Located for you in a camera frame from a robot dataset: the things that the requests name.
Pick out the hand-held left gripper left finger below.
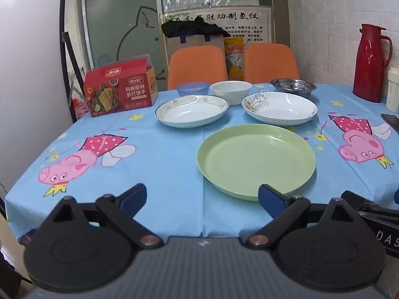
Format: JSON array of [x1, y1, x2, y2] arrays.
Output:
[[47, 183, 164, 251]]

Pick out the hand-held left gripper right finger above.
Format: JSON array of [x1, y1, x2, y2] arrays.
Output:
[[248, 184, 359, 251]]

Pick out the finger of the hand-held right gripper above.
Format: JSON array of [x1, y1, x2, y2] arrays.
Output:
[[341, 190, 399, 215]]

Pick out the green plastic plate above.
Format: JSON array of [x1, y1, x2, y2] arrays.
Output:
[[197, 124, 316, 201]]

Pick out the white plate with floral print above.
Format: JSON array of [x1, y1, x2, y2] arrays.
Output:
[[242, 92, 317, 126]]

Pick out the white plate with brown rim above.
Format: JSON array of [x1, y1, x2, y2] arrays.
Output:
[[155, 95, 230, 128]]

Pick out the white ceramic bowl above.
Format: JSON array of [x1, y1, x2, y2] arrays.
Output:
[[210, 81, 252, 106]]

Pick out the stainless steel bowl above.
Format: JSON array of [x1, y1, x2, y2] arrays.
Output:
[[270, 79, 316, 99]]

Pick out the blue cartoon pig tablecloth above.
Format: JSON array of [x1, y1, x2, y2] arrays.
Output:
[[4, 82, 399, 246]]

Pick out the black smartphone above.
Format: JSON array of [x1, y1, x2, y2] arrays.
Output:
[[381, 113, 399, 128]]

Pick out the red cracker box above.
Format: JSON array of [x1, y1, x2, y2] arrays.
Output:
[[85, 54, 158, 117]]

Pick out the white container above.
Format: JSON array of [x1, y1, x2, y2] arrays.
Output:
[[386, 67, 399, 114]]

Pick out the blue plastic bowl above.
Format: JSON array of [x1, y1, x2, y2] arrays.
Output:
[[176, 82, 209, 98]]

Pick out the red thermos jug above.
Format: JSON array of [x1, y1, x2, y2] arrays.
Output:
[[353, 23, 393, 103]]

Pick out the orange chair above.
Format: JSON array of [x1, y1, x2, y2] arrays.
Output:
[[167, 45, 229, 90], [244, 43, 300, 84]]

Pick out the yellow snack packet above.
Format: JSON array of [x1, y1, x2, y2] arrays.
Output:
[[224, 37, 247, 81]]

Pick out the black stand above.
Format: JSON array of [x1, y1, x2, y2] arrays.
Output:
[[62, 32, 86, 122]]

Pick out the white light panel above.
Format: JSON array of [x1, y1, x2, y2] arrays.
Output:
[[0, 0, 68, 194]]

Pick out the frosted glass door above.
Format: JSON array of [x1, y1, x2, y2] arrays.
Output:
[[83, 0, 163, 75]]

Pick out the black cloth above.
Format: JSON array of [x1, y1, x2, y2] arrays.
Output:
[[161, 17, 229, 41]]

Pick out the brown paper bag blue handles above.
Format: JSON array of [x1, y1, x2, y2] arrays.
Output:
[[165, 34, 225, 57]]

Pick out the wall poster with large characters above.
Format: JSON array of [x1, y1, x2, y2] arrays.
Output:
[[165, 5, 275, 47]]

